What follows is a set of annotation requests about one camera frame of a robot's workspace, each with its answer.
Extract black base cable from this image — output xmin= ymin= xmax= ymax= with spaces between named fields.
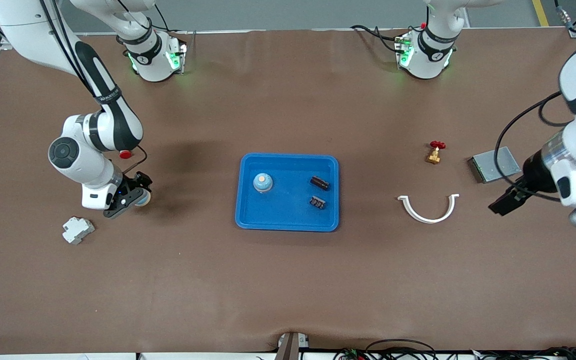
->
xmin=350 ymin=24 xmax=405 ymax=54

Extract coloured wire bundle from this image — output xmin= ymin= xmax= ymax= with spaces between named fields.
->
xmin=333 ymin=347 xmax=369 ymax=360

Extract white circuit breaker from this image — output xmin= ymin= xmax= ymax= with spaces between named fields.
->
xmin=62 ymin=216 xmax=96 ymax=245

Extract metal table edge clamp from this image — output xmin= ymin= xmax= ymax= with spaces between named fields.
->
xmin=275 ymin=331 xmax=310 ymax=360

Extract black looped cable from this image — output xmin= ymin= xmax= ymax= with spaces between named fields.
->
xmin=365 ymin=339 xmax=439 ymax=360

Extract grey metal box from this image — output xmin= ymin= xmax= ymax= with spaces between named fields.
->
xmin=468 ymin=146 xmax=522 ymax=184

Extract blue plastic tray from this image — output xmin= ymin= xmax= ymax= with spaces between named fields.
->
xmin=234 ymin=152 xmax=340 ymax=233

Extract black cable bundle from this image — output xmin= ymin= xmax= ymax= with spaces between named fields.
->
xmin=468 ymin=346 xmax=576 ymax=360

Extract white curved bracket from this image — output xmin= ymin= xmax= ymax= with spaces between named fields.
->
xmin=397 ymin=194 xmax=460 ymax=224

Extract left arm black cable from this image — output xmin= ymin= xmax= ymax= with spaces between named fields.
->
xmin=495 ymin=90 xmax=576 ymax=203

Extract brass valve red handle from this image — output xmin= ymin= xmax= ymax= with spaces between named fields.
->
xmin=425 ymin=140 xmax=447 ymax=165

